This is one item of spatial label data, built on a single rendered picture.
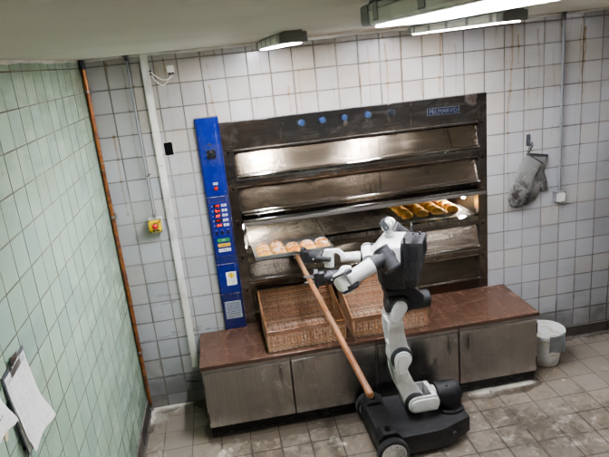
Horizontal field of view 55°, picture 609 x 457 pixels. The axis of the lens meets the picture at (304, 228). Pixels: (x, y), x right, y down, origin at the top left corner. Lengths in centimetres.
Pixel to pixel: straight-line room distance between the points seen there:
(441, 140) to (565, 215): 123
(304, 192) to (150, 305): 139
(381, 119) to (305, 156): 61
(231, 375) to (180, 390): 78
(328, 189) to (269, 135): 58
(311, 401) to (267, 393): 32
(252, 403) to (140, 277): 120
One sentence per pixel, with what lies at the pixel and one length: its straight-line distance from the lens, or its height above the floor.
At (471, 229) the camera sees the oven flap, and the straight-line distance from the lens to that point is 470.
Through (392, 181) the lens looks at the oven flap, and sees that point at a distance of 435.
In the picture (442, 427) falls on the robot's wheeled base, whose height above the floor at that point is 17.
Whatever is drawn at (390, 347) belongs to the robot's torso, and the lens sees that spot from 374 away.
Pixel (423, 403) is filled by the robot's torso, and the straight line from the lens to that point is 396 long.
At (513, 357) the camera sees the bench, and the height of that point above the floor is 24.
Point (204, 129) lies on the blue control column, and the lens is 406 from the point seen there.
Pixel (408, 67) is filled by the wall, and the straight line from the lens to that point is 429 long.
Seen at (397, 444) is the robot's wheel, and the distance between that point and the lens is 382.
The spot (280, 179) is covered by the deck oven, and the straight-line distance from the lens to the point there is 417.
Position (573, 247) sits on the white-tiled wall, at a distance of 515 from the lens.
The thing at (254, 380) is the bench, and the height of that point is 42.
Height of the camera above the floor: 251
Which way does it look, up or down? 17 degrees down
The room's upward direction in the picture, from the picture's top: 6 degrees counter-clockwise
